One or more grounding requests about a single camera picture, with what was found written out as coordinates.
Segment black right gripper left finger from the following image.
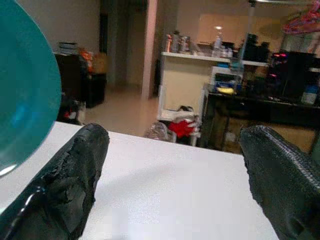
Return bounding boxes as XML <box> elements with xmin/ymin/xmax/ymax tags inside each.
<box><xmin>0</xmin><ymin>123</ymin><xmax>110</xmax><ymax>240</ymax></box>

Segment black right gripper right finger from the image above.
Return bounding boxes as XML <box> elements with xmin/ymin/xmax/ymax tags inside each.
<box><xmin>239</xmin><ymin>125</ymin><xmax>320</xmax><ymax>240</ymax></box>

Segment black desk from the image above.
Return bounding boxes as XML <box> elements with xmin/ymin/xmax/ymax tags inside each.
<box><xmin>199</xmin><ymin>84</ymin><xmax>320</xmax><ymax>155</ymax></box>

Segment white container with blue label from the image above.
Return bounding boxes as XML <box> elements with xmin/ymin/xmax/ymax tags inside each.
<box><xmin>301</xmin><ymin>85</ymin><xmax>319</xmax><ymax>105</ymax></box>

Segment teal glass plate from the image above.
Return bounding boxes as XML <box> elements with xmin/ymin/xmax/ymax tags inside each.
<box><xmin>0</xmin><ymin>0</ymin><xmax>63</xmax><ymax>177</ymax></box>

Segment dark wooden cabinet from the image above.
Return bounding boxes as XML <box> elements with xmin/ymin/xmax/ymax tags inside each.
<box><xmin>53</xmin><ymin>51</ymin><xmax>108</xmax><ymax>109</ymax></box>

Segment silver foil bag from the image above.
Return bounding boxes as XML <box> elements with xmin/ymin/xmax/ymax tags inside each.
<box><xmin>143</xmin><ymin>121</ymin><xmax>176</xmax><ymax>143</ymax></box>

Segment yellow banana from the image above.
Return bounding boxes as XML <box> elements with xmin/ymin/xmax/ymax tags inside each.
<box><xmin>216</xmin><ymin>86</ymin><xmax>237</xmax><ymax>95</ymax></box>

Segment red cloth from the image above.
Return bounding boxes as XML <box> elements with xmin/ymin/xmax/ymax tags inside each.
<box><xmin>167</xmin><ymin>119</ymin><xmax>197</xmax><ymax>138</ymax></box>

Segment white storage shelf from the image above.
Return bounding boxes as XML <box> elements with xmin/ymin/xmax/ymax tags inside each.
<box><xmin>211</xmin><ymin>65</ymin><xmax>245</xmax><ymax>93</ymax></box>

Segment orange snack bag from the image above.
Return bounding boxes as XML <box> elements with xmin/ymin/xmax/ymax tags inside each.
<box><xmin>78</xmin><ymin>47</ymin><xmax>95</xmax><ymax>72</ymax></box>

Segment white kitchen counter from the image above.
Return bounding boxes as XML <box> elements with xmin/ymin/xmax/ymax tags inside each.
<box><xmin>157</xmin><ymin>51</ymin><xmax>270</xmax><ymax>121</ymax></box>

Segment clear plastic water bottle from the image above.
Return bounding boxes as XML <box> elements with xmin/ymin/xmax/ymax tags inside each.
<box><xmin>213</xmin><ymin>31</ymin><xmax>224</xmax><ymax>50</ymax></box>

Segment pink clothes hangers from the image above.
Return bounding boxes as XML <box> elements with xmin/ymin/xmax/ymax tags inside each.
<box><xmin>281</xmin><ymin>1</ymin><xmax>320</xmax><ymax>35</ymax></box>

